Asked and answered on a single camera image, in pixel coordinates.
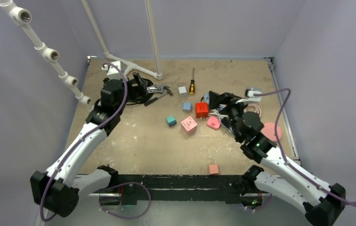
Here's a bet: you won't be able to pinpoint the red cube socket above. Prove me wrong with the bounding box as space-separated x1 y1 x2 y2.
195 102 209 118

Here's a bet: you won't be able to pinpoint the pink cable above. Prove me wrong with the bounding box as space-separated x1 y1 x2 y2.
245 103 262 118

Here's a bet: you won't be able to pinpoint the light blue small adapter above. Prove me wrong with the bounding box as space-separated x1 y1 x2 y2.
182 102 192 113

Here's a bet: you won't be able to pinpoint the grey small adapter block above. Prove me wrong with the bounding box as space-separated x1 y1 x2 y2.
178 86 188 96

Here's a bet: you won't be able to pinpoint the pink socket block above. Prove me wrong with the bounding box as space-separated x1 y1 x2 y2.
181 116 198 135

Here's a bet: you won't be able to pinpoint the teal small block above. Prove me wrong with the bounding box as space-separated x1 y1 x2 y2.
166 115 177 127

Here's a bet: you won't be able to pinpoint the salmon pink small adapter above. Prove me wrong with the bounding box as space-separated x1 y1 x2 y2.
208 163 220 175

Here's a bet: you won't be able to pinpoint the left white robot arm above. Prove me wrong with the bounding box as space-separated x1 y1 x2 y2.
30 74 134 222

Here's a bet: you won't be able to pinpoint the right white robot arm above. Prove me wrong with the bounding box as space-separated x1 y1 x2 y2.
209 89 346 226

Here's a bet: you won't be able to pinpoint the pink square small box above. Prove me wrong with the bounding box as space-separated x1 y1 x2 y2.
207 116 221 130

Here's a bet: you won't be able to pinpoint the yellow black screwdriver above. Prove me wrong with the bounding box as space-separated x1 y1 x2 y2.
189 68 195 95

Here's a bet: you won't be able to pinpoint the pink round disc charger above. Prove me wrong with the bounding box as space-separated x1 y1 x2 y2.
261 122 283 142

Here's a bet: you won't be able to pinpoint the coiled black cable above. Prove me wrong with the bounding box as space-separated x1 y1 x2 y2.
125 77 155 106

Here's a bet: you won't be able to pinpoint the red handled adjustable wrench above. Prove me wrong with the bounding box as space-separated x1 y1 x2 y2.
146 83 169 94

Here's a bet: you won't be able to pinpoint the black handled hammer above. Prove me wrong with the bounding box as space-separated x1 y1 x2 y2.
144 88 173 106

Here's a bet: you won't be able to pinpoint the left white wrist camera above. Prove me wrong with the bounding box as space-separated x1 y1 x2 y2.
103 61 126 80

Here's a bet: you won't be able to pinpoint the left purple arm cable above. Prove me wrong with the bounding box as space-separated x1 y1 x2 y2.
39 62 152 222

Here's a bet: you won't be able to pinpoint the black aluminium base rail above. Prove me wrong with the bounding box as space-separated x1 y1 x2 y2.
84 174 291 205

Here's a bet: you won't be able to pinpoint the white PVC pipe frame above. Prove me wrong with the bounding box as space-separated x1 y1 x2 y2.
0 0 163 115

